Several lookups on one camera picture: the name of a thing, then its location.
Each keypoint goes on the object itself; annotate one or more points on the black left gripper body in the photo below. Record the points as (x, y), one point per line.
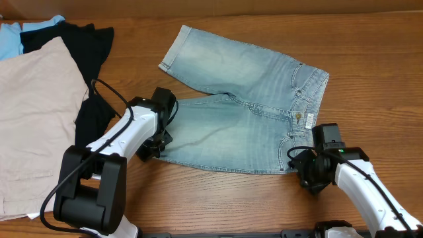
(153, 147)

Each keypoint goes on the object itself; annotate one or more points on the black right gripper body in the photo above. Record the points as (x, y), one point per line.
(311, 174)

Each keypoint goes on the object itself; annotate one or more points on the light blue denim shorts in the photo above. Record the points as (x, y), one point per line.
(256, 105)

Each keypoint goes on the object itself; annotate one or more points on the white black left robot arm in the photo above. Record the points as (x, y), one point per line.
(92, 193)

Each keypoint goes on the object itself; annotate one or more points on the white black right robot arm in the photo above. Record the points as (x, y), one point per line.
(356, 177)

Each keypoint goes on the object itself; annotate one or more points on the black garment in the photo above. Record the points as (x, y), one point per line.
(89, 47)

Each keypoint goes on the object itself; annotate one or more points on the beige shorts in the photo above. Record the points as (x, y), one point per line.
(41, 95)

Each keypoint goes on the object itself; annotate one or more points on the light blue shirt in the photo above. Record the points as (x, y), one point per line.
(11, 45)

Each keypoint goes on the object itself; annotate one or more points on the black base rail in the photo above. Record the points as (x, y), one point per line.
(287, 233)

